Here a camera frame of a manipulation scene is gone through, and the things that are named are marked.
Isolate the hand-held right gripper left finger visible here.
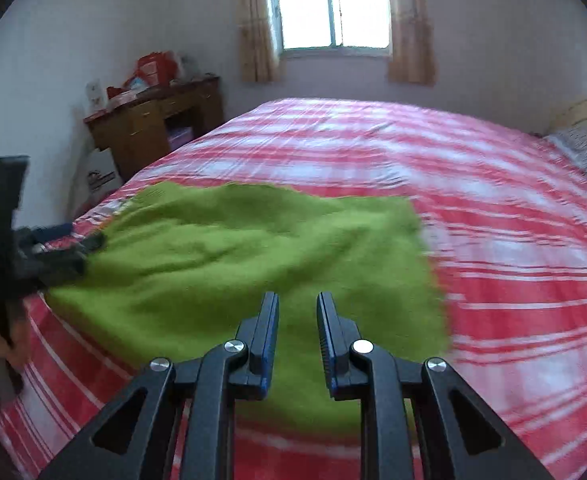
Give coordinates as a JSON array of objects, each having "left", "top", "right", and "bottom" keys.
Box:
[{"left": 38, "top": 291, "right": 280, "bottom": 480}]

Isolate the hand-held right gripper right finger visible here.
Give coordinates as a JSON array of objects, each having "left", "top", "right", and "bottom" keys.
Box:
[{"left": 316, "top": 291, "right": 554, "bottom": 480}]

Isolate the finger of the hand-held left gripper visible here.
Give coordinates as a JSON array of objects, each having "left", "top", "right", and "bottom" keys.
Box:
[
  {"left": 23, "top": 232, "right": 107, "bottom": 291},
  {"left": 17, "top": 224, "right": 76, "bottom": 252}
]

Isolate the green striped knit sweater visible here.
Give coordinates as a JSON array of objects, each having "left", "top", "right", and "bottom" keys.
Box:
[{"left": 46, "top": 181, "right": 451, "bottom": 436}]

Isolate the white paper bag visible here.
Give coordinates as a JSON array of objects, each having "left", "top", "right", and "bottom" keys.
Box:
[{"left": 84, "top": 147, "right": 124, "bottom": 193}]

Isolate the brown wooden desk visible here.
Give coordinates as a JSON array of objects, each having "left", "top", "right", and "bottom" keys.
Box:
[{"left": 84, "top": 76, "right": 224, "bottom": 181}]

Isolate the pink flat box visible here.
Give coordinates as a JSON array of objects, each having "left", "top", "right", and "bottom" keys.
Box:
[{"left": 106, "top": 87, "right": 141, "bottom": 112}]

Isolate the lilac box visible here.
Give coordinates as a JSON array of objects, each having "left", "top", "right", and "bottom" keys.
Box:
[{"left": 168, "top": 127, "right": 194, "bottom": 150}]

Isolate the red gift bag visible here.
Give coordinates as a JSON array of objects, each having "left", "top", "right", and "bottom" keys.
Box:
[{"left": 136, "top": 52, "right": 176, "bottom": 86}]

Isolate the red plaid bedsheet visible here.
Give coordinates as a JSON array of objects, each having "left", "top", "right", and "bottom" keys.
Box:
[{"left": 0, "top": 97, "right": 587, "bottom": 480}]

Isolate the pale plastic bag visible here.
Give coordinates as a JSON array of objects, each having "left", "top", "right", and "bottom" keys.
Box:
[{"left": 174, "top": 52, "right": 197, "bottom": 81}]

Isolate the beige patterned curtain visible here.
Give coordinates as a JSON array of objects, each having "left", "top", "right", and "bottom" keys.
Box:
[
  {"left": 387, "top": 0, "right": 437, "bottom": 86},
  {"left": 237, "top": 0, "right": 280, "bottom": 83}
]

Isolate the sliding glass window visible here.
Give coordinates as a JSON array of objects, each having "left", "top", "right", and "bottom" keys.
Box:
[{"left": 267, "top": 0, "right": 391, "bottom": 58}]

